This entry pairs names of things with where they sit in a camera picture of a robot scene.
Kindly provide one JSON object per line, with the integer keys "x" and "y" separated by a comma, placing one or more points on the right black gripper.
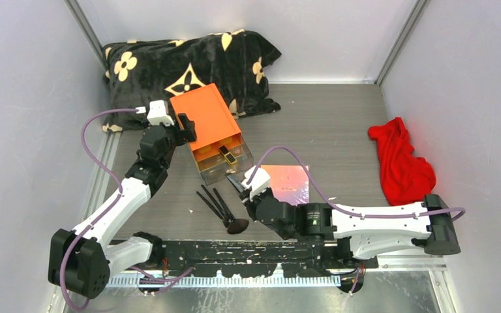
{"x": 251, "y": 205}

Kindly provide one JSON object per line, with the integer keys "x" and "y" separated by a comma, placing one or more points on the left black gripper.
{"x": 187, "y": 133}

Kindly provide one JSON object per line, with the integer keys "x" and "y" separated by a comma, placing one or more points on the orange drawer organizer box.
{"x": 207, "y": 108}

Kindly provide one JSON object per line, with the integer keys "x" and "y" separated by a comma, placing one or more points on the clear drawer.
{"x": 217, "y": 160}

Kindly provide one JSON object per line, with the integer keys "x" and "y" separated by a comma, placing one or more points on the black gold lipstick case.
{"x": 228, "y": 156}

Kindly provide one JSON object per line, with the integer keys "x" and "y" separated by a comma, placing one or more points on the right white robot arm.
{"x": 362, "y": 233}

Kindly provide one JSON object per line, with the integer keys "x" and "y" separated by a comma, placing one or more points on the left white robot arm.
{"x": 82, "y": 260}

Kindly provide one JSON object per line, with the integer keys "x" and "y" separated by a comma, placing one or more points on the black fan makeup brush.
{"x": 233, "y": 225}

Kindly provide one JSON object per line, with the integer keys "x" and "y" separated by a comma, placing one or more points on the black round makeup brush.
{"x": 214, "y": 201}

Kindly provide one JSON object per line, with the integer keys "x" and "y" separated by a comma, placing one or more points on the pink holographic eyeshadow palette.
{"x": 289, "y": 183}

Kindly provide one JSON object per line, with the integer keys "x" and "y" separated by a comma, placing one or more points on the black floral plush blanket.
{"x": 138, "y": 72}

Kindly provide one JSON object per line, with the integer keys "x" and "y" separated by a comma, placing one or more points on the red cloth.
{"x": 404, "y": 178}

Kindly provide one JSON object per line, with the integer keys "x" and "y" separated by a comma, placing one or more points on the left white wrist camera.
{"x": 158, "y": 114}

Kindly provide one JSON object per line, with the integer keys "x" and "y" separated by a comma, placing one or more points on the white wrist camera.
{"x": 158, "y": 114}
{"x": 255, "y": 181}

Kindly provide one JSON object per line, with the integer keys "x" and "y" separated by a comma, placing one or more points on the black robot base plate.
{"x": 249, "y": 259}

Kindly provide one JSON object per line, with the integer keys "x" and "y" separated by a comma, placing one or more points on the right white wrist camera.
{"x": 255, "y": 181}

